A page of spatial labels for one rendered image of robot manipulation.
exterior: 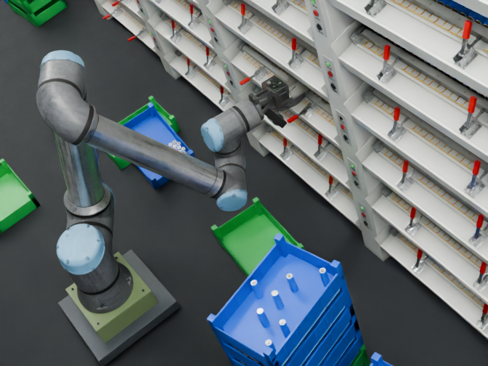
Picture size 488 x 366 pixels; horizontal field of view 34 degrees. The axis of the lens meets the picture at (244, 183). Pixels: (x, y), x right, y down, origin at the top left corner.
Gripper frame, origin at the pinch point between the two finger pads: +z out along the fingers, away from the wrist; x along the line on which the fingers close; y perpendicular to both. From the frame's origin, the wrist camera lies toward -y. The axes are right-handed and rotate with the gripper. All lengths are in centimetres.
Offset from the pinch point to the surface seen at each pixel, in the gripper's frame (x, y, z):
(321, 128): -12.9, -6.3, -5.7
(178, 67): 101, -45, -4
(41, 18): 207, -54, -31
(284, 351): -68, -7, -59
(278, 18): -7.0, 32.7, -9.0
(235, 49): 37.2, -3.0, -4.0
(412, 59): -52, 38, -1
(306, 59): -7.5, 15.5, -3.0
